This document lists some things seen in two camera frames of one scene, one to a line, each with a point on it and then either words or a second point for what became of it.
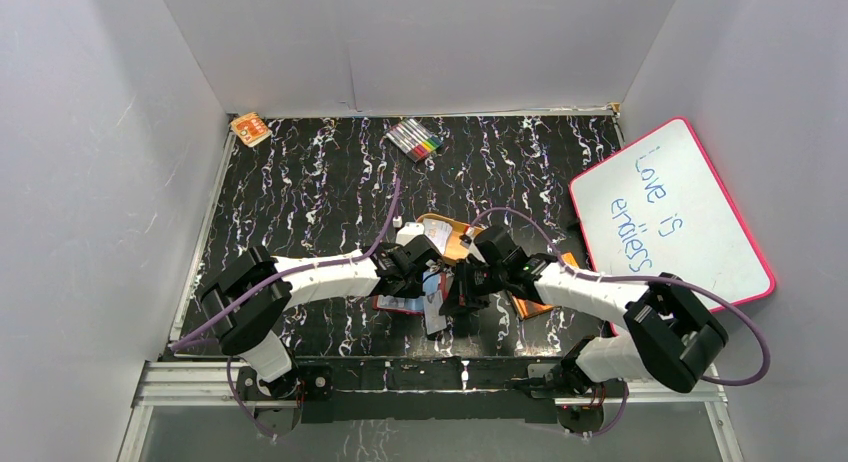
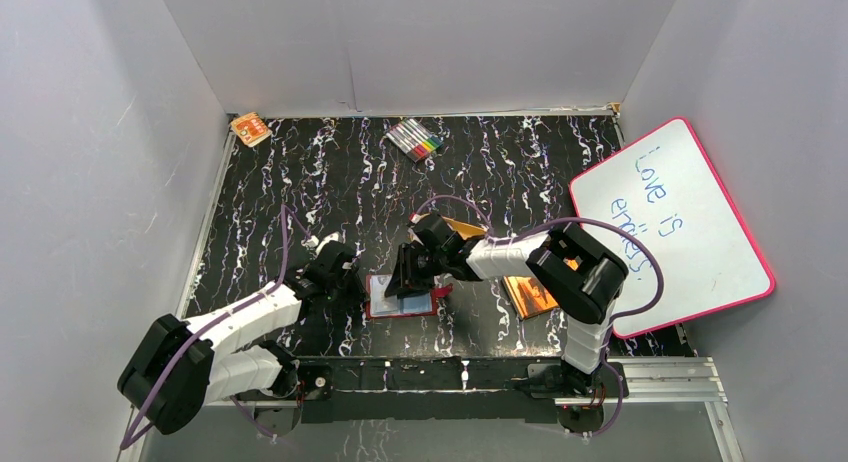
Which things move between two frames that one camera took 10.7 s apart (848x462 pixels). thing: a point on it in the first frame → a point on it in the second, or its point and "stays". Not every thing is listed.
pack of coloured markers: (415, 140) stays
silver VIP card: (433, 318) → (380, 304)
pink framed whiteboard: (655, 208) stays
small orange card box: (251, 129) stays
